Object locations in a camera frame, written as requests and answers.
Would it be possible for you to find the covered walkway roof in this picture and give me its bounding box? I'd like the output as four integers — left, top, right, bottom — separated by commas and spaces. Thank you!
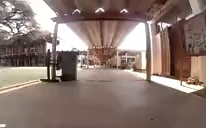
42, 0, 179, 66

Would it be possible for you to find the dark bin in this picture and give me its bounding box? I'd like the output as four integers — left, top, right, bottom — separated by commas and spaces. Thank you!
59, 50, 80, 82

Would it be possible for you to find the grey concrete walkway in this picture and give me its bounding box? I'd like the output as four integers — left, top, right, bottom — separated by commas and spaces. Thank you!
0, 68, 206, 128

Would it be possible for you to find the brown and white building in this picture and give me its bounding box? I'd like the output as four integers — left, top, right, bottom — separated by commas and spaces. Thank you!
147, 0, 206, 88

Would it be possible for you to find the dark wooden building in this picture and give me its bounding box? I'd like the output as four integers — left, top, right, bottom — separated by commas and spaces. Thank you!
0, 31, 60, 67

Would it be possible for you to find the small plant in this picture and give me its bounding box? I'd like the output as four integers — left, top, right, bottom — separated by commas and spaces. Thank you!
186, 75, 202, 86

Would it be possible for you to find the pale kerb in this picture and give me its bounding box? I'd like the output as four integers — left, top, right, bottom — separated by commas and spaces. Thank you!
0, 78, 42, 98

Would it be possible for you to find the framed picture board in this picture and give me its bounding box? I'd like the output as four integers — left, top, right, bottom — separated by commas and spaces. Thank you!
182, 8, 206, 57

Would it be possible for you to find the large tree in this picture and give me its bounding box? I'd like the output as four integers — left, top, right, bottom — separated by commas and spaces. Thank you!
0, 0, 40, 44

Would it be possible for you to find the roof post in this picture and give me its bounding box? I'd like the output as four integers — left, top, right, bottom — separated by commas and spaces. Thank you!
40, 22, 62, 83
144, 21, 153, 83

